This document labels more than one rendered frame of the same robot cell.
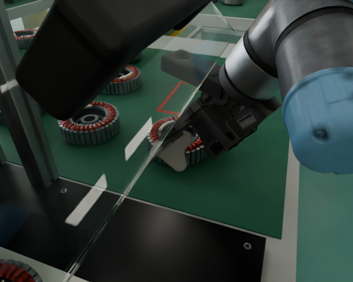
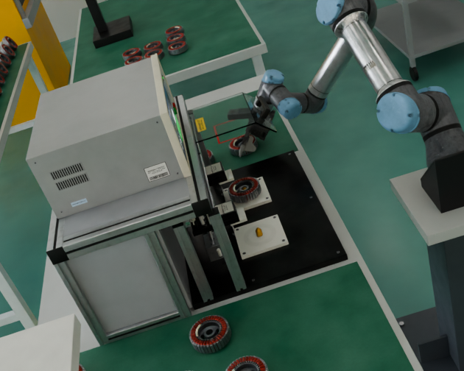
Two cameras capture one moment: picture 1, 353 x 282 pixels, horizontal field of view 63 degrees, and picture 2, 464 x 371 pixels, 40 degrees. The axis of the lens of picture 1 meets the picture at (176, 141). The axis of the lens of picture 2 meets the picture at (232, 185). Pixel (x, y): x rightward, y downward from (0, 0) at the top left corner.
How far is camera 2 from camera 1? 2.05 m
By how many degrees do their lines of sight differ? 16
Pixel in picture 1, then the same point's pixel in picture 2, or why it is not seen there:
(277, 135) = (278, 124)
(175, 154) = (250, 146)
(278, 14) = (265, 91)
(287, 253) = (301, 152)
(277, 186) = (289, 139)
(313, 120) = (284, 110)
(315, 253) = (348, 202)
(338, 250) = (361, 192)
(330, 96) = (284, 104)
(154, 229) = (261, 165)
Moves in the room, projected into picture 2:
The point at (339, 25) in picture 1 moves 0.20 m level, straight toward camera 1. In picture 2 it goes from (279, 90) to (284, 117)
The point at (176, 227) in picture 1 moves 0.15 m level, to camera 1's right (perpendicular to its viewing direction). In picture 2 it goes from (267, 162) to (300, 143)
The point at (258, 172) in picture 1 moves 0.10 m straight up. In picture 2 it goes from (280, 139) to (274, 118)
